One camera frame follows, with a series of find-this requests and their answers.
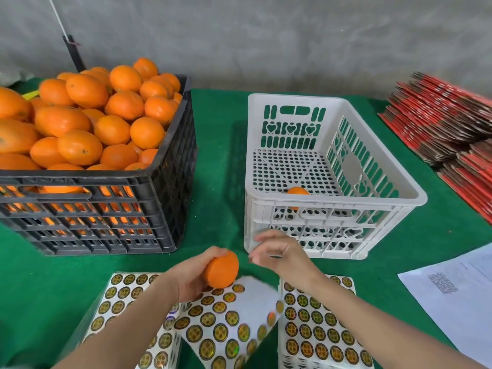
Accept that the person's right hand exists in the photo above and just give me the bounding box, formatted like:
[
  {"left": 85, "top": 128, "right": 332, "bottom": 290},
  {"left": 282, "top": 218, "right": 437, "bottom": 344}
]
[{"left": 249, "top": 230, "right": 322, "bottom": 295}]

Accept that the person's left hand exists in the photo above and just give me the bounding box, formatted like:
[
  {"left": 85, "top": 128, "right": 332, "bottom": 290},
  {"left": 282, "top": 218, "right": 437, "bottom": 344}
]
[{"left": 167, "top": 246, "right": 229, "bottom": 304}]

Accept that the single orange fruit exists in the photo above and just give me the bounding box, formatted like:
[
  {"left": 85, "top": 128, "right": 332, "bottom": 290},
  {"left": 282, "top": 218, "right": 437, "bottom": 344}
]
[{"left": 202, "top": 250, "right": 240, "bottom": 290}]

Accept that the person's right forearm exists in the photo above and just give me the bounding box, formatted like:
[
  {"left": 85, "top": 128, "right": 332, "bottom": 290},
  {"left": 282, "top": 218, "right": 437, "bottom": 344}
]
[{"left": 298, "top": 270, "right": 486, "bottom": 369}]

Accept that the person's left forearm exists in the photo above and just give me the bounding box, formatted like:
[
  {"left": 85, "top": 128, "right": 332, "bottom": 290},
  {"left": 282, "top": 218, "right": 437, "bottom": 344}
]
[{"left": 53, "top": 270, "right": 182, "bottom": 369}]

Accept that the white plastic crate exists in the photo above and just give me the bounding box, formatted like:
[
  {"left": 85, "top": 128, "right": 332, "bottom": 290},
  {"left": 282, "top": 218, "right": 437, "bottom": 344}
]
[{"left": 244, "top": 93, "right": 428, "bottom": 260}]

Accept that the curled gold sticker sheet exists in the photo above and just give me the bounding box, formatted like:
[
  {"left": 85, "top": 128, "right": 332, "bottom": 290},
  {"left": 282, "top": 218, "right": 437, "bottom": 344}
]
[{"left": 172, "top": 275, "right": 286, "bottom": 369}]

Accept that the small orange in crate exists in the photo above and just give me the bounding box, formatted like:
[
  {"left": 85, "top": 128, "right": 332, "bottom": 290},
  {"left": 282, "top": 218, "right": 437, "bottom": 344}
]
[{"left": 286, "top": 187, "right": 311, "bottom": 212}]

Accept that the black plastic crate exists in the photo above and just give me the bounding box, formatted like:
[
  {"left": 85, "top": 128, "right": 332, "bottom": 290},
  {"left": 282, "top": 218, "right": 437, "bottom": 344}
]
[{"left": 0, "top": 75, "right": 199, "bottom": 256}]

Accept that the green tablecloth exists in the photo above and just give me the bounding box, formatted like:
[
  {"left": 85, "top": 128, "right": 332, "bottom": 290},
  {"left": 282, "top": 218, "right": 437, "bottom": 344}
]
[{"left": 0, "top": 77, "right": 492, "bottom": 369}]

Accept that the flat gold sticker sheet stack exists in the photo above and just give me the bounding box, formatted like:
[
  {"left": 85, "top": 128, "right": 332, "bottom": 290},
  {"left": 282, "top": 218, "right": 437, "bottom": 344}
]
[
  {"left": 277, "top": 274, "right": 376, "bottom": 369},
  {"left": 81, "top": 271, "right": 182, "bottom": 369}
]

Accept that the pile of oranges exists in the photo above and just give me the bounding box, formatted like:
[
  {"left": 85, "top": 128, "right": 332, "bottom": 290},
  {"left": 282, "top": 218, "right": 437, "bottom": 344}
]
[{"left": 0, "top": 57, "right": 183, "bottom": 237}]

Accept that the white printed paper sheet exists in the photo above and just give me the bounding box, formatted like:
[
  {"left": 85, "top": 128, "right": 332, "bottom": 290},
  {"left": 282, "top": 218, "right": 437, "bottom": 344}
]
[{"left": 397, "top": 243, "right": 492, "bottom": 368}]

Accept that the stack of red cardboard boxes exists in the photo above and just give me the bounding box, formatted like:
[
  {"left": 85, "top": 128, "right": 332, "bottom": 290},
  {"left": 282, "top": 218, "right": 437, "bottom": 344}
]
[{"left": 378, "top": 71, "right": 492, "bottom": 226}]

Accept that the black pole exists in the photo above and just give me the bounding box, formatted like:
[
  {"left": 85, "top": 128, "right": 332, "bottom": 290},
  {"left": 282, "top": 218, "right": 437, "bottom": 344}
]
[{"left": 62, "top": 34, "right": 87, "bottom": 73}]

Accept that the white rod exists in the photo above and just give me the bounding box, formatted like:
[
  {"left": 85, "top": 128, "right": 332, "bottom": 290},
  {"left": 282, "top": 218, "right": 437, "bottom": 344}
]
[{"left": 46, "top": 0, "right": 74, "bottom": 43}]

